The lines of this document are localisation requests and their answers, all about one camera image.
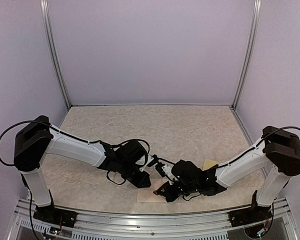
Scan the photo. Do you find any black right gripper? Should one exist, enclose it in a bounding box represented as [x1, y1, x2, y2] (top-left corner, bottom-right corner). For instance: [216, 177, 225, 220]
[156, 181, 199, 203]

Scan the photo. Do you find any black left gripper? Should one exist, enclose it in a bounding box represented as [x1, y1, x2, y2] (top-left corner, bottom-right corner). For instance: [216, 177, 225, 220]
[118, 160, 152, 189]

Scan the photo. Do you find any round sticker sheet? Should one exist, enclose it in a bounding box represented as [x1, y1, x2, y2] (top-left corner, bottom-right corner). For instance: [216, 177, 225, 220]
[202, 158, 219, 171]

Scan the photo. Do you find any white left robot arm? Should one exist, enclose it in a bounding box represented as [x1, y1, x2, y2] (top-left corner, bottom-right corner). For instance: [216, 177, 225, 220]
[13, 115, 151, 223]

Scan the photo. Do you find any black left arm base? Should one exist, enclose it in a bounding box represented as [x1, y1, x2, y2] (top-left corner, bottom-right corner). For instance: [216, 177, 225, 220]
[33, 191, 78, 228]

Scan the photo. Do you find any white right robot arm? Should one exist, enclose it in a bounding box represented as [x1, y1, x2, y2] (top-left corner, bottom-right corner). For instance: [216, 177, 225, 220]
[153, 126, 300, 222]

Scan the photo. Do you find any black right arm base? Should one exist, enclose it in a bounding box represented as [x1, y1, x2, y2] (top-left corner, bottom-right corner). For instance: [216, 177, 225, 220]
[228, 190, 273, 227]

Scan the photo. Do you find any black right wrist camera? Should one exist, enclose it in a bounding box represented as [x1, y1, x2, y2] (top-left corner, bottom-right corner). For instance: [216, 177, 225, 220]
[155, 162, 177, 185]

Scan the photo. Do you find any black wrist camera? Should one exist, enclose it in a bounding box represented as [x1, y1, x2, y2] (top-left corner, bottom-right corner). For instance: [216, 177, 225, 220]
[136, 155, 159, 172]
[155, 162, 177, 185]

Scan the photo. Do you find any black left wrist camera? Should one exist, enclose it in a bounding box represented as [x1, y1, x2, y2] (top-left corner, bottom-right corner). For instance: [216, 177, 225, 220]
[136, 155, 159, 172]

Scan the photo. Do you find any aluminium front table rail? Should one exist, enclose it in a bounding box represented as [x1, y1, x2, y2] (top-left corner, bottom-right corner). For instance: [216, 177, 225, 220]
[13, 197, 297, 240]

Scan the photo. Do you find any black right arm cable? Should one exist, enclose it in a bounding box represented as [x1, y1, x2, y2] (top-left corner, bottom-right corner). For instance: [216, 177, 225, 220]
[182, 126, 300, 201]

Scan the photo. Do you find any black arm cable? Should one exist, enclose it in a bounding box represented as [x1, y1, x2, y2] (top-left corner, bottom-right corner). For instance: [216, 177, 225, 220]
[182, 126, 300, 201]
[0, 121, 151, 186]

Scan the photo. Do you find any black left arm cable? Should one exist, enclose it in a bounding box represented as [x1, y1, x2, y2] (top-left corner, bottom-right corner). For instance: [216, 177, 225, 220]
[0, 121, 151, 186]

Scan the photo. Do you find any aluminium left corner post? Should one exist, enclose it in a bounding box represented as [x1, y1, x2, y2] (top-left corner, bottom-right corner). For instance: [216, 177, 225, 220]
[39, 0, 72, 111]

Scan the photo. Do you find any aluminium corner post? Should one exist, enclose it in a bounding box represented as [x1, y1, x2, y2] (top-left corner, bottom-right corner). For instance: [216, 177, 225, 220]
[39, 0, 72, 111]
[231, 0, 262, 112]

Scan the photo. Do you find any aluminium right corner post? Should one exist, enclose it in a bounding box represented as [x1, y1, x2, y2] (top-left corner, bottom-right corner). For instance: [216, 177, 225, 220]
[231, 0, 262, 112]

